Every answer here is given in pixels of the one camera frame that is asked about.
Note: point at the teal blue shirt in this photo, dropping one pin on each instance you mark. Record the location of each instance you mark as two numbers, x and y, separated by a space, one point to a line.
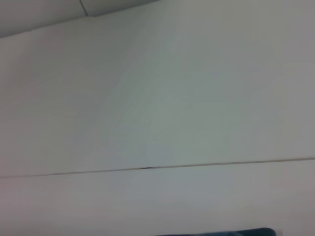
246 232

